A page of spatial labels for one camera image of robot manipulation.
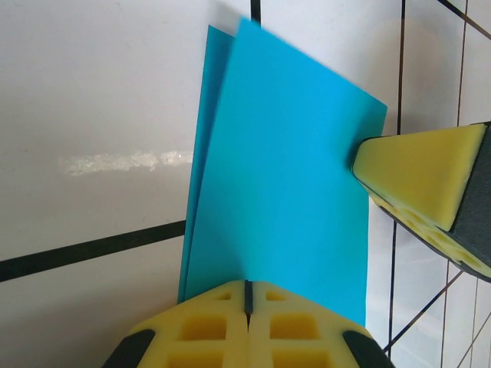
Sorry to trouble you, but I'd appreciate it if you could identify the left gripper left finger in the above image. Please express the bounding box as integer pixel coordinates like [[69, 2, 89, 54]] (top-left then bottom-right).
[[103, 279, 251, 368]]

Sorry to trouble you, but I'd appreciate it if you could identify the blue paper sheet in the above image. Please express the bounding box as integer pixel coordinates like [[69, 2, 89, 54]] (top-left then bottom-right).
[[178, 17, 388, 330]]

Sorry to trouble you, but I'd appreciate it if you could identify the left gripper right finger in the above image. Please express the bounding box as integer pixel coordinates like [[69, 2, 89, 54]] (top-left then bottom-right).
[[248, 280, 392, 368]]

